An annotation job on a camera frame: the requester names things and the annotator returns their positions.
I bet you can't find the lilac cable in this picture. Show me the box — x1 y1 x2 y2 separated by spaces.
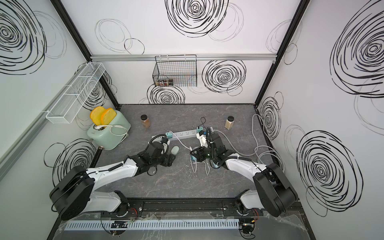
169 130 211 176

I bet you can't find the mint green earbud case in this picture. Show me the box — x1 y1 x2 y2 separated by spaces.
171 146 180 156

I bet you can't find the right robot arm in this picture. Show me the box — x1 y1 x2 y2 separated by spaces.
190 129 299 217

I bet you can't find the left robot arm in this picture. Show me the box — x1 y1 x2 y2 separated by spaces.
50 134 176 221

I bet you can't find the white power strip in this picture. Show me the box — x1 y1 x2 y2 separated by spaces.
165 127 206 143

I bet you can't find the beige spice jar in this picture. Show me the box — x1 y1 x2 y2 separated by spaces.
225 116 235 130

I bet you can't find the brown spice jar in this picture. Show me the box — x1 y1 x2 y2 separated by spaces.
141 115 151 129

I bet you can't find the mint green toaster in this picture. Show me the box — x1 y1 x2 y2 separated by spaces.
87 111 131 151

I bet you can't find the yellow toast slice right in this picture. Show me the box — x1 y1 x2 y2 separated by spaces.
101 108 117 125

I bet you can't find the yellow toast slice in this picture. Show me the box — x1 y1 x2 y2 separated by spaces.
90 106 106 126
101 108 117 125

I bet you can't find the yellow toast slice left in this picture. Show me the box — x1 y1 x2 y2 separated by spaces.
90 106 106 126

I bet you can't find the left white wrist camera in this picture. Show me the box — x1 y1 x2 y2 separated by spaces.
160 141 170 155

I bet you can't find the white power strip cord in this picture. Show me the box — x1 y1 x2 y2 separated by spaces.
212 113 285 175

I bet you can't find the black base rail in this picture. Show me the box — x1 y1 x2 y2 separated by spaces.
61 196 304 218

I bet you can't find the white slotted cable duct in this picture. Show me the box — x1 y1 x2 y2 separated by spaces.
64 219 239 231

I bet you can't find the white toaster cord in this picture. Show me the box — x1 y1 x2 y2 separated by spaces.
95 124 130 137

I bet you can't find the black wire basket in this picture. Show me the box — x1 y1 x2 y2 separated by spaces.
152 55 198 88

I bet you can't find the white wire shelf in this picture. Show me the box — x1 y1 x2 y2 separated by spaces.
46 62 106 124

